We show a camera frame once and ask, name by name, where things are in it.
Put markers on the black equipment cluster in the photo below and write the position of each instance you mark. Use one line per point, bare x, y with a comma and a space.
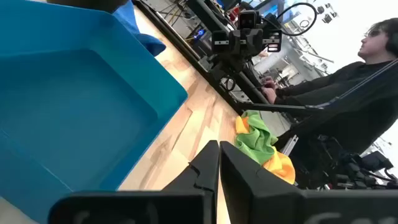
342, 168

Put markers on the person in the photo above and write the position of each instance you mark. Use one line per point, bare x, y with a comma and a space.
357, 93

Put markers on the green microfiber towel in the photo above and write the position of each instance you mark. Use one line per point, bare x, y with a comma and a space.
256, 140

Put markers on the black computer with blue light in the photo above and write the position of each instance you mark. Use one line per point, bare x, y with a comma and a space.
199, 32

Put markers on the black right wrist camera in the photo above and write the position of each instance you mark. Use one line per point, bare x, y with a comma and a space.
248, 19

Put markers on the silver aluminium extrusion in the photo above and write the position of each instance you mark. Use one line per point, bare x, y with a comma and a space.
289, 144

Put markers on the person's hand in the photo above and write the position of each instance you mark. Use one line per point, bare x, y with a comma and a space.
269, 93

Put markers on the teal plastic bin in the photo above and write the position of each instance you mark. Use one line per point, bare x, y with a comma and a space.
77, 109

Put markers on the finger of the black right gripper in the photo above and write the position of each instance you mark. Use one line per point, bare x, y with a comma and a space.
255, 43
237, 43

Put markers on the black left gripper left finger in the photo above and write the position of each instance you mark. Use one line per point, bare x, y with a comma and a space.
199, 186

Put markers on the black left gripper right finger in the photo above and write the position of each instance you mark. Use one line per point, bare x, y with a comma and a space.
248, 193

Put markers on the blue microfiber towel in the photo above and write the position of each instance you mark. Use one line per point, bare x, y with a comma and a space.
130, 18

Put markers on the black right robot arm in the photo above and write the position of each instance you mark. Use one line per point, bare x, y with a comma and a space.
230, 67

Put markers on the orange microfiber towel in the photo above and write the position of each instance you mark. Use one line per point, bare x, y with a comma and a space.
281, 168

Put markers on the black aluminium table frame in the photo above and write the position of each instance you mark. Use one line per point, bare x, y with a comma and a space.
280, 108

